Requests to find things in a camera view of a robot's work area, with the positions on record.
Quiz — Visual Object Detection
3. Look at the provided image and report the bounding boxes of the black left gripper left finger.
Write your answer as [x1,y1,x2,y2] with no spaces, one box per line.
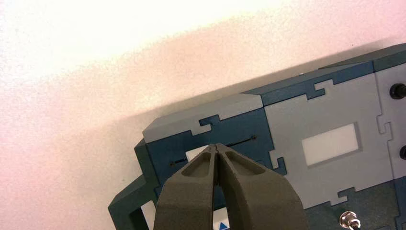
[153,144,218,230]

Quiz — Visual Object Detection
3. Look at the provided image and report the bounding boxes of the black jumper cable with plugs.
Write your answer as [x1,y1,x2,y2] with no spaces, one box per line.
[389,83,406,161]

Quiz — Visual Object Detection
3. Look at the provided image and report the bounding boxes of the grey and teal control box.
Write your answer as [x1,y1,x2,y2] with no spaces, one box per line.
[108,43,406,230]

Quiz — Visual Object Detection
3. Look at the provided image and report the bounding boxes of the white rectangular display screen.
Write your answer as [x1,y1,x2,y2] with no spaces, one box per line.
[301,123,362,166]

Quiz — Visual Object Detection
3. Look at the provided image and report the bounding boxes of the silver toggle switch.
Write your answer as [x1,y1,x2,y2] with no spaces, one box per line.
[338,210,361,230]

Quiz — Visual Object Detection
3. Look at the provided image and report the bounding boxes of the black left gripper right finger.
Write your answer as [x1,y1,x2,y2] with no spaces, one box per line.
[217,144,310,230]

